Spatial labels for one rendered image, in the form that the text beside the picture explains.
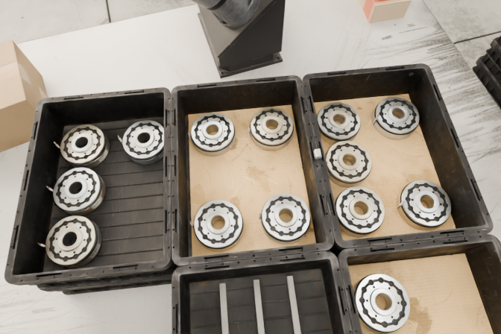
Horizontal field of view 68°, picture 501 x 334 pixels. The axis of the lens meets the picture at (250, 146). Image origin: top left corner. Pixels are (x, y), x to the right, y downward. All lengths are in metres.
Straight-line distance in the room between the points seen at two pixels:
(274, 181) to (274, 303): 0.26
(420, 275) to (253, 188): 0.38
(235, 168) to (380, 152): 0.34
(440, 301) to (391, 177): 0.27
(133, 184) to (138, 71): 0.45
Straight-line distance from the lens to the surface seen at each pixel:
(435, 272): 0.88
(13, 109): 1.11
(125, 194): 0.89
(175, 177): 0.77
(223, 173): 0.86
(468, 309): 0.89
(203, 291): 0.81
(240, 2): 1.01
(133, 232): 0.86
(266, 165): 0.87
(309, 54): 1.23
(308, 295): 0.80
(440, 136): 0.92
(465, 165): 0.87
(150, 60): 1.25
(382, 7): 1.33
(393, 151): 0.94
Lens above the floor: 1.62
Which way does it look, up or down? 63 degrees down
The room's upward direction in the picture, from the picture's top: 2 degrees counter-clockwise
